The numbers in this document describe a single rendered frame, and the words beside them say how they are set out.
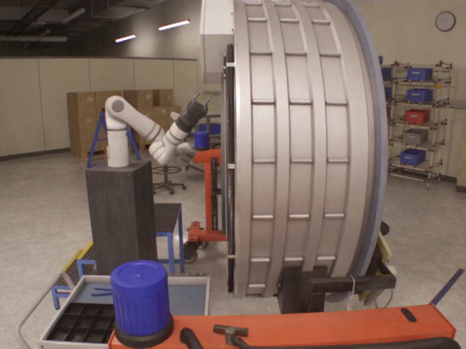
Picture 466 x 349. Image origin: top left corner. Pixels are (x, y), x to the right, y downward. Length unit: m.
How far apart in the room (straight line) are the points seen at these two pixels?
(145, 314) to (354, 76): 0.93
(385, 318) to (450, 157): 5.83
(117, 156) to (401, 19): 5.97
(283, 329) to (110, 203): 1.14
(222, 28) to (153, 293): 0.95
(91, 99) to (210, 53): 6.88
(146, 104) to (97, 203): 7.01
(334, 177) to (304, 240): 0.24
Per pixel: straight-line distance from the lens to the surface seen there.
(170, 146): 1.51
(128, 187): 1.68
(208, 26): 1.36
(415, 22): 6.90
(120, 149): 1.75
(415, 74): 5.96
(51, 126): 9.13
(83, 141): 8.16
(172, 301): 1.48
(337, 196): 1.19
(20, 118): 8.97
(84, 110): 8.13
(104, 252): 1.86
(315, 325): 0.85
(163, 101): 9.38
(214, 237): 3.08
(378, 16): 7.22
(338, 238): 1.27
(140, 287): 0.71
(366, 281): 1.21
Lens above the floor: 1.47
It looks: 14 degrees down
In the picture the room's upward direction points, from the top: straight up
